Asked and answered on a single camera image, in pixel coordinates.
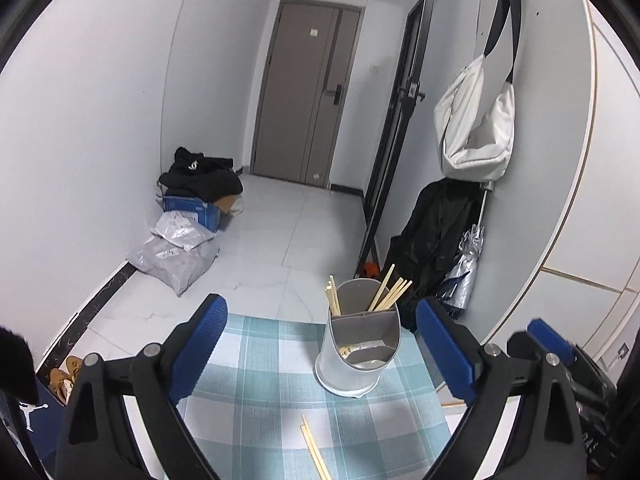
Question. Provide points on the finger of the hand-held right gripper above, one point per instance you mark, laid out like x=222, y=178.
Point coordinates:
x=550, y=337
x=522, y=342

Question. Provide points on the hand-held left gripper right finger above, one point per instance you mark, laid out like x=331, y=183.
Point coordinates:
x=445, y=350

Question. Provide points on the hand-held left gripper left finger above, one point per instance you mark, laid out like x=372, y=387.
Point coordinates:
x=200, y=345

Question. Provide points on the slim wooden chopstick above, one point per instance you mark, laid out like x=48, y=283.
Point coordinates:
x=312, y=452
x=316, y=447
x=452, y=402

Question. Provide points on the bunch of wooden chopsticks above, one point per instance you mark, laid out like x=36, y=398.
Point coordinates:
x=391, y=294

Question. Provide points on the grey utensil holder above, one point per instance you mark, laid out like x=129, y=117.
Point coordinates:
x=350, y=365

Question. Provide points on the white shoulder bag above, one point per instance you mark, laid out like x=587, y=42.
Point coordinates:
x=475, y=155

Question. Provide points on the teal plaid table mat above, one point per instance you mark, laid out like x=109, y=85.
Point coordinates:
x=260, y=385

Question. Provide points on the silver folded umbrella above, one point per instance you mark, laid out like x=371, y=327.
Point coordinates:
x=465, y=265

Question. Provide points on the large grey parcel bag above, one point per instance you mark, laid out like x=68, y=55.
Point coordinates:
x=170, y=262

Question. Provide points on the small orange black object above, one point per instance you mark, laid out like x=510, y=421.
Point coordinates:
x=370, y=270

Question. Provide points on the small grey parcel bag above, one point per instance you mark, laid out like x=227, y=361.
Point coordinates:
x=180, y=230

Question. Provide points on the black hanging jacket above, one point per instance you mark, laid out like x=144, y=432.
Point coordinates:
x=435, y=230

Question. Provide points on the blue cardboard box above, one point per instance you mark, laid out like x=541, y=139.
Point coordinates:
x=192, y=207

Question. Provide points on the brown cardboard box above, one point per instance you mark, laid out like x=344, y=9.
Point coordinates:
x=227, y=204

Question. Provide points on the white cabinet with gold trim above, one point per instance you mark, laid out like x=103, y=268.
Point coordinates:
x=610, y=185

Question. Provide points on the pile of black clothes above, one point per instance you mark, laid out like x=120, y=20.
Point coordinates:
x=205, y=180

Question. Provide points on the dark blue shoe box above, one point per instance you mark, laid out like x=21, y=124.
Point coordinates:
x=35, y=410

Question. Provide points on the dark cloth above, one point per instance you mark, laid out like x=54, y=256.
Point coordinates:
x=17, y=360

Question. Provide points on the black framed side door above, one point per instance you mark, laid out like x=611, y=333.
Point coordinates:
x=395, y=135

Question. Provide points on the grey entrance door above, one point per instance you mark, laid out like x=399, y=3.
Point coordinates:
x=295, y=110

